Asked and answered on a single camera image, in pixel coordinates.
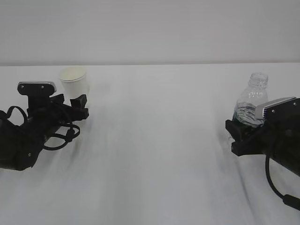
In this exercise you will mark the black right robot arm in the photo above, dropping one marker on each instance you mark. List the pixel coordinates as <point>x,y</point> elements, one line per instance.
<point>282,138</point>

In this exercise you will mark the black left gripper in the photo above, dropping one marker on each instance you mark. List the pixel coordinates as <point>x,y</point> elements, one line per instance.
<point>48,115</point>

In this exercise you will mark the clear water bottle green label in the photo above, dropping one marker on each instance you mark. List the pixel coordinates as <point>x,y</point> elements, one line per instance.
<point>254,95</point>

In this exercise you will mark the white paper cup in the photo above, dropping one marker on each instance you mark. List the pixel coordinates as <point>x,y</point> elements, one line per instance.
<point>75,82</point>

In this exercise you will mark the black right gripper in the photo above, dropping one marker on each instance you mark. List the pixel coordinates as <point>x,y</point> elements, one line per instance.
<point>279,141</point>

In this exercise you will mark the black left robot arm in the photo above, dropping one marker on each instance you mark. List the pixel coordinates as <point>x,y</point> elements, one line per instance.
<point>20,148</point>

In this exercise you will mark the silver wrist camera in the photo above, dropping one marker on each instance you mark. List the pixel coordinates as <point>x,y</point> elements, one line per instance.
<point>278,109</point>
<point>38,93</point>

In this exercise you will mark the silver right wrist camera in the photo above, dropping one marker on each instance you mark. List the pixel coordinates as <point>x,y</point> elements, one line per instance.
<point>278,109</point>

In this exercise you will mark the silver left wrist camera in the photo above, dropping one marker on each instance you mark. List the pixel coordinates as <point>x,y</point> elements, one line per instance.
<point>38,93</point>

